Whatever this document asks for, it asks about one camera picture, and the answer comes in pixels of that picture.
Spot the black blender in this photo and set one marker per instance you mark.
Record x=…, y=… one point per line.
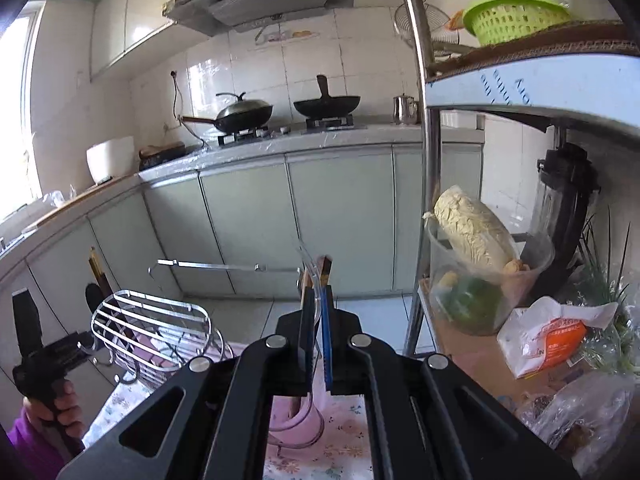
x=567, y=200

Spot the clear plastic bag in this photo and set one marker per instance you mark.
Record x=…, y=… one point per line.
x=585, y=420

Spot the green plastic basket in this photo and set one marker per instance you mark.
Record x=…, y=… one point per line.
x=515, y=20

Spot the gas stove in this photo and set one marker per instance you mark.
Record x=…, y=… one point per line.
x=285, y=132

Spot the dark countertop appliance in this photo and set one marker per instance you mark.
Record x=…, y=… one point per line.
x=162, y=156

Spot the white rice cooker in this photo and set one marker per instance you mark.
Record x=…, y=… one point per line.
x=110, y=160

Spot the green pepper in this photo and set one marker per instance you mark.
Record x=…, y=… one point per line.
x=472, y=305

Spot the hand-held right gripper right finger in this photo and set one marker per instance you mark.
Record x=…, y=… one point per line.
x=327, y=345

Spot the clear plastic container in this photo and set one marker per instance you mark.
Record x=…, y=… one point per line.
x=530, y=260

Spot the person's left hand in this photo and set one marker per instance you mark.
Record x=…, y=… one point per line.
x=67, y=412

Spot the white ribbed container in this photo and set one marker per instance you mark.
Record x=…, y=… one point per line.
x=462, y=120

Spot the dark chopstick with gold tip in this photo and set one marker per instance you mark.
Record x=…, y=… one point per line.
x=326, y=272

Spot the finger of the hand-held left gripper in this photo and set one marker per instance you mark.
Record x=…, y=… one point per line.
x=26, y=320

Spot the white and orange bag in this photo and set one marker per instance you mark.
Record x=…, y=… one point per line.
x=545, y=340

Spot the floral tablecloth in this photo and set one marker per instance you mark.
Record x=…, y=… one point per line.
x=342, y=435

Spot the grey-green base cabinets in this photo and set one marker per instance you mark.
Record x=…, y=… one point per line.
x=250, y=210

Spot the upper kitchen cabinets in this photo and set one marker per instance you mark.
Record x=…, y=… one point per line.
x=145, y=20

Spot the steel storage shelf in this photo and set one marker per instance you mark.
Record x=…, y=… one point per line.
x=425, y=110

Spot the steel kettle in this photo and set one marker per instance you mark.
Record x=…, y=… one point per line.
x=404, y=110

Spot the small wall shelf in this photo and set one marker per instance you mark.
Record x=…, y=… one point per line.
x=287, y=35

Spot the dark wok lid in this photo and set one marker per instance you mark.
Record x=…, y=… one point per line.
x=245, y=107

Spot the green chives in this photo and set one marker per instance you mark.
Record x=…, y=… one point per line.
x=612, y=280

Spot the window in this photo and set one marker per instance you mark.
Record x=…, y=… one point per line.
x=20, y=110

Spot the black plastic spoon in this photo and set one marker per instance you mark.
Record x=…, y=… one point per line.
x=92, y=302

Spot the pink plastic cup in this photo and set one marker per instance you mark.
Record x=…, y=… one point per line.
x=147, y=349
x=295, y=415

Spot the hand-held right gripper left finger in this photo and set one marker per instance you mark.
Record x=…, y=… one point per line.
x=307, y=340

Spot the napa cabbage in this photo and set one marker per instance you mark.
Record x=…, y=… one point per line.
x=475, y=230

